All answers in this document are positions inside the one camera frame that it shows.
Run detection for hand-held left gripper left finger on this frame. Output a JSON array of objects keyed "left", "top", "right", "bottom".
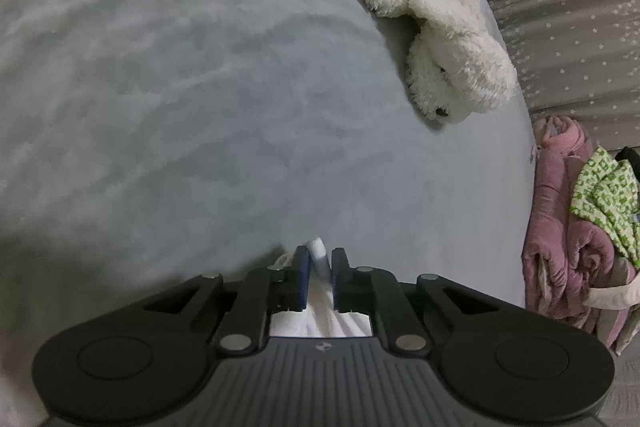
[{"left": 144, "top": 245, "right": 313, "bottom": 355}]

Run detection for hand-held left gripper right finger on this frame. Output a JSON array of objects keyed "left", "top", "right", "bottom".
[{"left": 331, "top": 247, "right": 501, "bottom": 355}]

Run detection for white pants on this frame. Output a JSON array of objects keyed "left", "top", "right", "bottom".
[{"left": 269, "top": 237, "right": 374, "bottom": 339}]

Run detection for pink quilt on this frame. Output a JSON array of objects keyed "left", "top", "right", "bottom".
[{"left": 522, "top": 116, "right": 640, "bottom": 338}]

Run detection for cream long-sleeved garment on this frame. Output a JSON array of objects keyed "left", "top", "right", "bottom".
[{"left": 585, "top": 267, "right": 640, "bottom": 349}]

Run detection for white plush dog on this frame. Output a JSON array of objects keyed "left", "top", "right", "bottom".
[{"left": 348, "top": 0, "right": 518, "bottom": 124}]

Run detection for green patterned garment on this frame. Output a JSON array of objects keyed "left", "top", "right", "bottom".
[{"left": 570, "top": 147, "right": 640, "bottom": 268}]

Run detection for grey star-patterned curtain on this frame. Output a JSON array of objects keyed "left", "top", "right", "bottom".
[{"left": 435, "top": 0, "right": 640, "bottom": 148}]

